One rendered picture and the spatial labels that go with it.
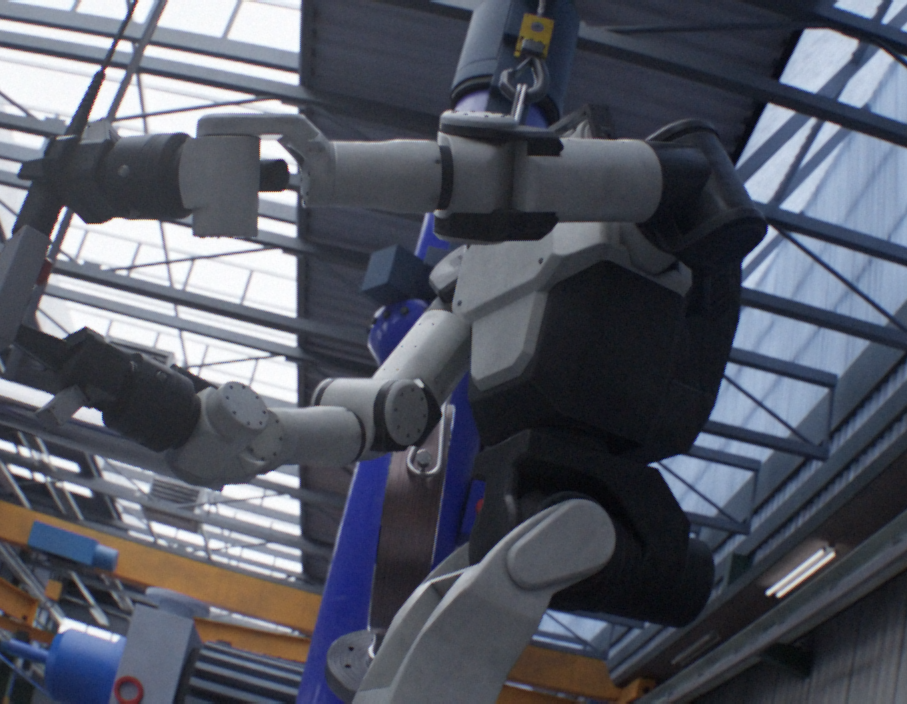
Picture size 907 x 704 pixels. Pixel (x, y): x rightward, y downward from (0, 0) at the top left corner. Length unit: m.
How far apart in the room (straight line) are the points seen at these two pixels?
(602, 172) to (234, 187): 0.37
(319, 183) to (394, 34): 8.41
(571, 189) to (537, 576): 0.40
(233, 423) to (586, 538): 0.39
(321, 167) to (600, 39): 6.43
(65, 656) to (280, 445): 4.24
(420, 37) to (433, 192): 8.36
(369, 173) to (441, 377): 0.46
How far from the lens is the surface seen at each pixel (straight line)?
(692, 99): 9.55
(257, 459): 1.51
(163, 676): 5.47
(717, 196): 1.44
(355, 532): 3.60
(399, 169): 1.28
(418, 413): 1.60
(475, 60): 4.32
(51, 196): 1.39
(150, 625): 5.51
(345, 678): 2.19
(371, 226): 12.01
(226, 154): 1.26
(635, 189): 1.38
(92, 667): 5.64
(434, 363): 1.67
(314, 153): 1.26
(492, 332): 1.54
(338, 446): 1.54
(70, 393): 1.34
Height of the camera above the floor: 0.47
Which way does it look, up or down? 25 degrees up
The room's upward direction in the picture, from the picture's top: 14 degrees clockwise
